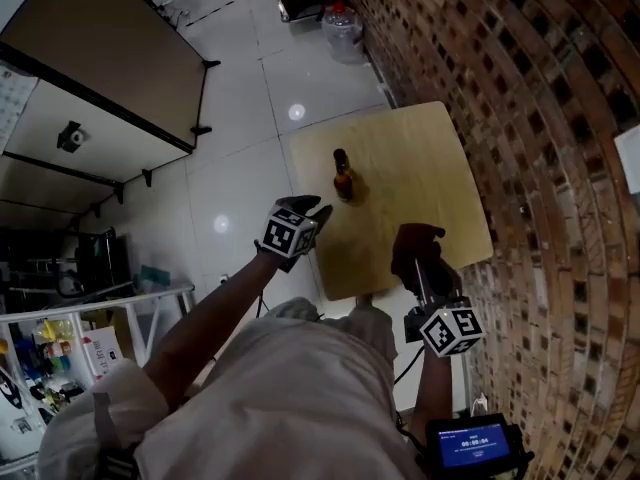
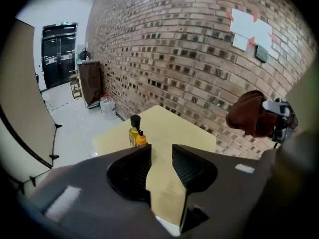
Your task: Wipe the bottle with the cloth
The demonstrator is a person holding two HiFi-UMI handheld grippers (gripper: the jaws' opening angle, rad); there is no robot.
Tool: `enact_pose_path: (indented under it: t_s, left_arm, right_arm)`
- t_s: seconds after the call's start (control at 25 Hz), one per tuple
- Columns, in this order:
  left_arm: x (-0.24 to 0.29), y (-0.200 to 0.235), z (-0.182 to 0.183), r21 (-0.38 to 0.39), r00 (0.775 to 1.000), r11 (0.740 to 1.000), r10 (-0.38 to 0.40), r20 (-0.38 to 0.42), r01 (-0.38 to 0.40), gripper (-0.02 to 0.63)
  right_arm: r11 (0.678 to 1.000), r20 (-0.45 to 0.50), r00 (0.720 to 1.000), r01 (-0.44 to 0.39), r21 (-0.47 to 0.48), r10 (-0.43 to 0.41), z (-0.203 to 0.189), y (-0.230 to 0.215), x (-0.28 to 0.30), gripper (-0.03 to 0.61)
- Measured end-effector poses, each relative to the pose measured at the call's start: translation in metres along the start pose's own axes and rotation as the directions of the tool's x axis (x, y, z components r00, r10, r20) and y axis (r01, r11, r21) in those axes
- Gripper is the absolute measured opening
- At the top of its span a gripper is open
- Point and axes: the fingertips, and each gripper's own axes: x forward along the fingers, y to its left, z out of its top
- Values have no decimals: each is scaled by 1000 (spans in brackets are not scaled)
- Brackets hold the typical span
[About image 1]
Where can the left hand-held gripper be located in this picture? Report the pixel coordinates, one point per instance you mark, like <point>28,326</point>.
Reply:
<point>289,233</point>

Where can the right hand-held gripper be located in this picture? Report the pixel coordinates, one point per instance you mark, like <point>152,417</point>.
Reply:
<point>445,313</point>

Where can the brown glass bottle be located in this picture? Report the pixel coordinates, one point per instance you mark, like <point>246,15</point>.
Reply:
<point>343,182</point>

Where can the dark red cloth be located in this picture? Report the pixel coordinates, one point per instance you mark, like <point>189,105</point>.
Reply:
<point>414,250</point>

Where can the person's left forearm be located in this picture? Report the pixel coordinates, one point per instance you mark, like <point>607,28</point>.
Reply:
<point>210,323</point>

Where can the person's right forearm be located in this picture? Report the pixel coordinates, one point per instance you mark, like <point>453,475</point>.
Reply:
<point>432,393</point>

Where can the black device with blue screen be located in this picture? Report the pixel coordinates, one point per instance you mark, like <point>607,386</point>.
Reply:
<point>472,445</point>

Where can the clear water jug red cap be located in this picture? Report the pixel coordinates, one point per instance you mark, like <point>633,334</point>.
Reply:
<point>343,33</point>

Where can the person's white shirt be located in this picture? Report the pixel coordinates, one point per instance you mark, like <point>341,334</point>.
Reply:
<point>280,398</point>

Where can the white metal shelf rack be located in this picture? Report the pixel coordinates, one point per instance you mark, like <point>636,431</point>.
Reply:
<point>135,313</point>

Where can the white panel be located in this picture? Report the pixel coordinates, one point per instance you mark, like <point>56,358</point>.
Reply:
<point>629,158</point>

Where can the white box with red print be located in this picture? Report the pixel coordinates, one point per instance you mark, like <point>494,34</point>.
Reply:
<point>102,350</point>

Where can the cream partition panel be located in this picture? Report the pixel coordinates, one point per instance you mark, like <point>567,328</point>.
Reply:
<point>75,118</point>

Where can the tan partition panel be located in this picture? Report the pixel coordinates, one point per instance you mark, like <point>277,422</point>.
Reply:
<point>105,38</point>

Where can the black equipment frame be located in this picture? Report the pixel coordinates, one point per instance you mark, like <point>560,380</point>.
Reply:
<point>65,263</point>

